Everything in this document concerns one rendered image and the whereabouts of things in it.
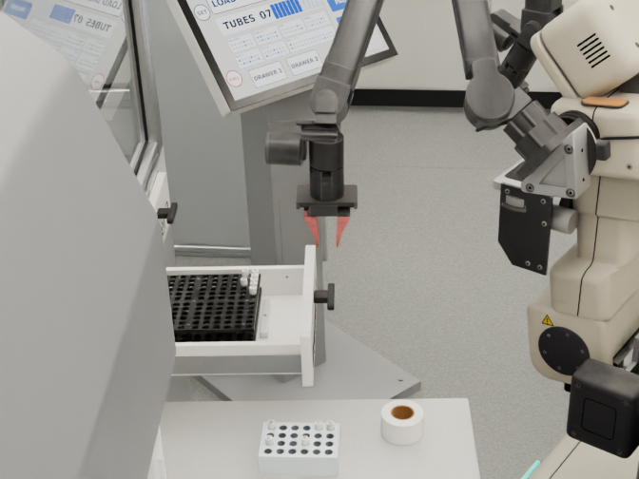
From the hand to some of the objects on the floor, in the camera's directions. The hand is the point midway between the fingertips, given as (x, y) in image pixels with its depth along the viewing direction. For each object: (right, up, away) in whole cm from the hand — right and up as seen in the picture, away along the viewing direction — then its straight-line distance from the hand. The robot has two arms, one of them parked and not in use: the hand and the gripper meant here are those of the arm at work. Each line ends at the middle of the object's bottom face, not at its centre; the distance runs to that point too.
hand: (327, 240), depth 188 cm
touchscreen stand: (-6, -41, +130) cm, 136 cm away
